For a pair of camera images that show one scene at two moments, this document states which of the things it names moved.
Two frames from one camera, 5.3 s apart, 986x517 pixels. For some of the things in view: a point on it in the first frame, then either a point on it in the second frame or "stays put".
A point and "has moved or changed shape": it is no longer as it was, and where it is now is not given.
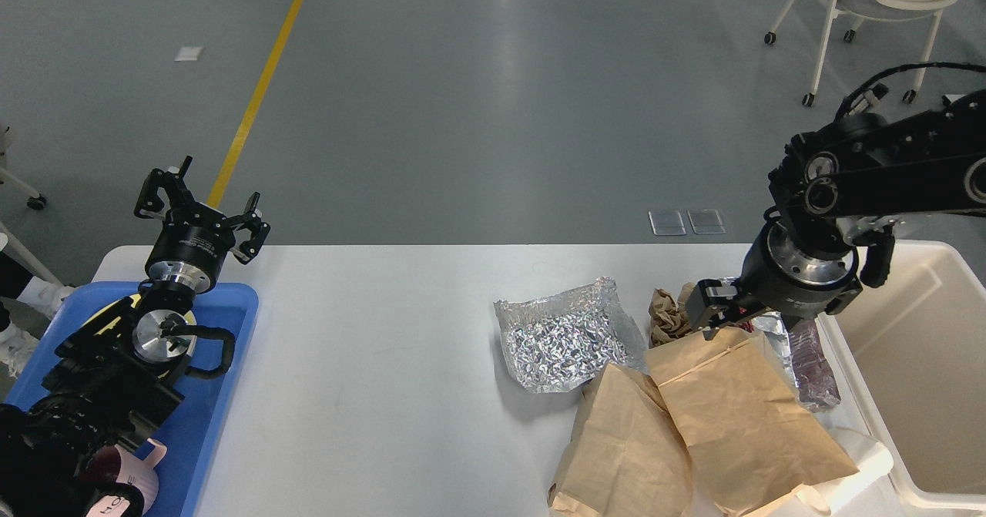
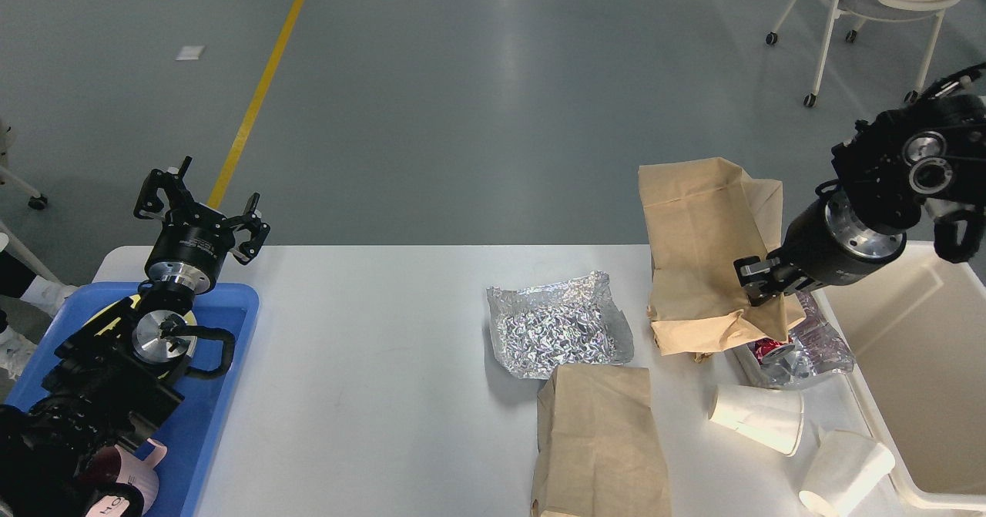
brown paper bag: (748, 436) to (702, 216)
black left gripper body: (190, 247) stays put
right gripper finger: (712, 303) to (766, 279)
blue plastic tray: (191, 434) stays put
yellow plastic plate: (132, 303) stays put
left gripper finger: (172, 184) stays put
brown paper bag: (627, 458) has moved or changed shape
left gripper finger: (252, 221) stays put
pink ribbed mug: (119, 464) stays put
